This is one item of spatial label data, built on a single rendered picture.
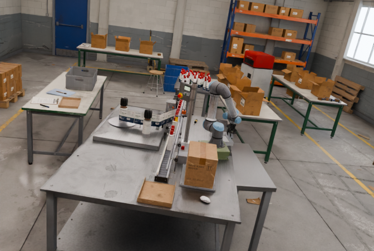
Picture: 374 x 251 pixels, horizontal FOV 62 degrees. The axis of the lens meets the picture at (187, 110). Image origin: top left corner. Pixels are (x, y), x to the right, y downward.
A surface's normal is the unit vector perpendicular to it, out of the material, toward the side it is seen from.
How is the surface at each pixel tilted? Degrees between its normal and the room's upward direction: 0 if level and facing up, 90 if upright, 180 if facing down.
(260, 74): 90
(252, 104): 91
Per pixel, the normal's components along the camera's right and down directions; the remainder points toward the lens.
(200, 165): -0.05, 0.33
